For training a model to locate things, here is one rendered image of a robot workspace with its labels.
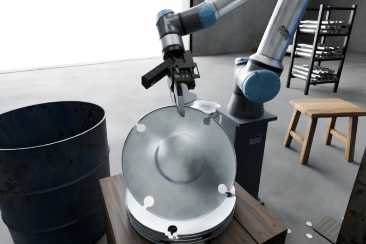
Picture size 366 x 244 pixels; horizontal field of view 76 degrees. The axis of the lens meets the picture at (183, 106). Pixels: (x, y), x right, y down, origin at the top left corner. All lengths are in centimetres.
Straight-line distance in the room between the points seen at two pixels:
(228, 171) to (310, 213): 72
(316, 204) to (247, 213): 71
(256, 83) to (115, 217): 56
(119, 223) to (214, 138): 32
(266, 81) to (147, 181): 47
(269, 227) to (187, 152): 27
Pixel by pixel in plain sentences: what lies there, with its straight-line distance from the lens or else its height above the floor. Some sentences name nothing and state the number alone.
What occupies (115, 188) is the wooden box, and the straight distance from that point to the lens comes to 77.
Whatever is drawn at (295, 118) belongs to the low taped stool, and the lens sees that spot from 168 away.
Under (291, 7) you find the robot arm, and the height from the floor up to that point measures 85.
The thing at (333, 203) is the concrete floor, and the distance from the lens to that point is 140.
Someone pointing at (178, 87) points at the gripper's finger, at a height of 65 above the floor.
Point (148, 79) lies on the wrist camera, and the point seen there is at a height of 66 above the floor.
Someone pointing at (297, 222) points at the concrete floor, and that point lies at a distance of 123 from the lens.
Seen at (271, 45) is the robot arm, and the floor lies 74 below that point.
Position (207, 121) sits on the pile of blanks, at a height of 18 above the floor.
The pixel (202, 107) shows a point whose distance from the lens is 164.
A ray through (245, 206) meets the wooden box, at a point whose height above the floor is 35.
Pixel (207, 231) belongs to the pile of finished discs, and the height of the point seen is 38.
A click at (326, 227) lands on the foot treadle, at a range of 101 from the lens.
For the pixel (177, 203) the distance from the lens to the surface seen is 59.
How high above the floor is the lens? 82
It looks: 21 degrees down
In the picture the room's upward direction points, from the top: straight up
